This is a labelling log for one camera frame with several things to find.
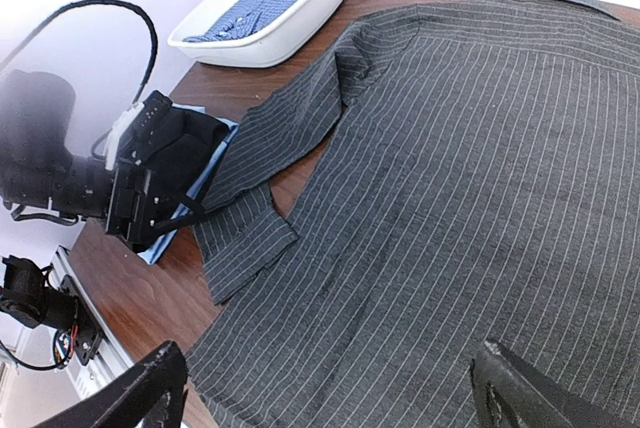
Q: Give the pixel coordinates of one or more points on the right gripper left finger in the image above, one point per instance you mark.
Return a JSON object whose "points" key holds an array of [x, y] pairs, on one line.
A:
{"points": [[152, 393]]}

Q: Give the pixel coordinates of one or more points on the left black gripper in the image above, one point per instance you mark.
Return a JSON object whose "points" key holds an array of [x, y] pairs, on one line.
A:
{"points": [[140, 206]]}

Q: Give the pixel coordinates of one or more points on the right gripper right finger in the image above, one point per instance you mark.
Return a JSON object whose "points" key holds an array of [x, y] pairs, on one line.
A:
{"points": [[509, 392]]}

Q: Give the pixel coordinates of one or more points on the dark pinstriped long sleeve shirt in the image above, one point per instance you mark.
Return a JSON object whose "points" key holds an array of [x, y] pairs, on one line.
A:
{"points": [[444, 173]]}

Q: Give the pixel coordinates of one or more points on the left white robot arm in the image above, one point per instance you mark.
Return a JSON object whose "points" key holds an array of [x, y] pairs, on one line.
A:
{"points": [[37, 170]]}

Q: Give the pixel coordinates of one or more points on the folded black shirt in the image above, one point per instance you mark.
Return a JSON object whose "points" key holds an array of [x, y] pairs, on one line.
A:
{"points": [[193, 143]]}

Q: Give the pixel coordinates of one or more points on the folded light blue shirt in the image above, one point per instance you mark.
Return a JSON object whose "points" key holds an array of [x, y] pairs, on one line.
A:
{"points": [[200, 188]]}

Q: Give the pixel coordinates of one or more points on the blue patterned shirt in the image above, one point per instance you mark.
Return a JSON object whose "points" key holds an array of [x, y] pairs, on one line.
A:
{"points": [[243, 19]]}

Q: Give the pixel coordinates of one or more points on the white plastic basin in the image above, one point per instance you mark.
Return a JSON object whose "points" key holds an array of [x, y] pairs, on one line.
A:
{"points": [[268, 47]]}

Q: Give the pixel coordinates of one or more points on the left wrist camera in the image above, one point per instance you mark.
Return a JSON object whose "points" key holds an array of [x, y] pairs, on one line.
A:
{"points": [[130, 138]]}

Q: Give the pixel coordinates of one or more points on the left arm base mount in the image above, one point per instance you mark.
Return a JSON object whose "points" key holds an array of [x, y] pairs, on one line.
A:
{"points": [[28, 296]]}

